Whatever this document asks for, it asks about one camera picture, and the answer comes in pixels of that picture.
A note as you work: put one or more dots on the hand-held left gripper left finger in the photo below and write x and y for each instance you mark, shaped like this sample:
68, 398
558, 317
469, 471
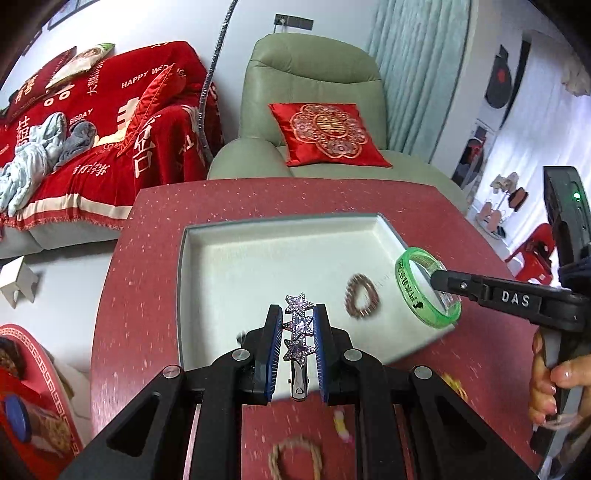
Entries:
275, 350

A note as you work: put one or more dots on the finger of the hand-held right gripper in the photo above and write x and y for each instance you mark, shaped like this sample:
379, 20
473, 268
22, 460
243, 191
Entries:
461, 286

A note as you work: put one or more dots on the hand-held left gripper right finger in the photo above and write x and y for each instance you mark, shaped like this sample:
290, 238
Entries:
320, 355

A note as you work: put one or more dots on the silver star hair clip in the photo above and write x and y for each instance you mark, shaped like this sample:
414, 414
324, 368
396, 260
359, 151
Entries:
296, 323

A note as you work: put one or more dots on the white shallow tray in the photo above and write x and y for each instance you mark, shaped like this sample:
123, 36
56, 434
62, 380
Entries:
277, 258

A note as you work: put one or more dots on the person's right hand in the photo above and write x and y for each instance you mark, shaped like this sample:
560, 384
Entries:
540, 397

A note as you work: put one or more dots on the red plastic chair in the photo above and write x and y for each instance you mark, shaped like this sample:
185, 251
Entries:
535, 249

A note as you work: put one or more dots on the shoe rack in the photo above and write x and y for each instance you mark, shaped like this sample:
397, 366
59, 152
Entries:
505, 198

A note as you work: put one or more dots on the red embroidered cushion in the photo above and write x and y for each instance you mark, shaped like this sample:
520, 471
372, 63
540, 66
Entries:
328, 134

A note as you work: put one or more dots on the pale green curtain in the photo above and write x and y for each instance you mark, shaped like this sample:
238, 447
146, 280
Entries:
415, 69

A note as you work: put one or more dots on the red patterned round box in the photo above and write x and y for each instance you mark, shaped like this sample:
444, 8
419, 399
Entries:
41, 369

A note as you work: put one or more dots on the grey sofa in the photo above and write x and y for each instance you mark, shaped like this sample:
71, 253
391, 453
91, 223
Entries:
60, 240

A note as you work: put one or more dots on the pale green armchair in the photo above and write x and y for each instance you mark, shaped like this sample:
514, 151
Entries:
314, 69

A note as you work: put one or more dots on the blue lid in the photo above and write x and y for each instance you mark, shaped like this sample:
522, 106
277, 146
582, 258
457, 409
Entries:
18, 417

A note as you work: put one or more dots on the small white stool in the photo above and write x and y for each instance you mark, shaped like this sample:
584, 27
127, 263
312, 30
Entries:
16, 281

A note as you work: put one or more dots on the red satin pillow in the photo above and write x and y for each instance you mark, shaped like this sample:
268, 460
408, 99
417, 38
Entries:
154, 106

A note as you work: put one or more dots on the grey cloth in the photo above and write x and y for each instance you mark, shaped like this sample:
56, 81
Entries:
76, 143

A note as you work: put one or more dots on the red blanket covered sofa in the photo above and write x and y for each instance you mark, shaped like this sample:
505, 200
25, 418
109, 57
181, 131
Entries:
120, 92

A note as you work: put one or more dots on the light blue clothes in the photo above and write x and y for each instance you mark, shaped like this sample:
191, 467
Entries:
32, 157

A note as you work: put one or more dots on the printed figure pillow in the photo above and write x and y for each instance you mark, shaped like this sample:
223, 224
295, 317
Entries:
81, 62

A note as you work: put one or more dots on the red lettered pillow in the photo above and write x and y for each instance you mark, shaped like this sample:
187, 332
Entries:
39, 83

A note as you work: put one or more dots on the dark wall poster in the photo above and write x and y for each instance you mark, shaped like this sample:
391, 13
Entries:
471, 157

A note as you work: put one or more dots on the black red wall disc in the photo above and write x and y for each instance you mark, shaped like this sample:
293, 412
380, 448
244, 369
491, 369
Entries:
503, 78

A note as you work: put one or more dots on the grey wall outlet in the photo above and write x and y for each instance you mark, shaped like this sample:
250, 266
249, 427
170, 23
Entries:
293, 21

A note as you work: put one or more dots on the framed wall picture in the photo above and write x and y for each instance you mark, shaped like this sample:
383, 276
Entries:
62, 11

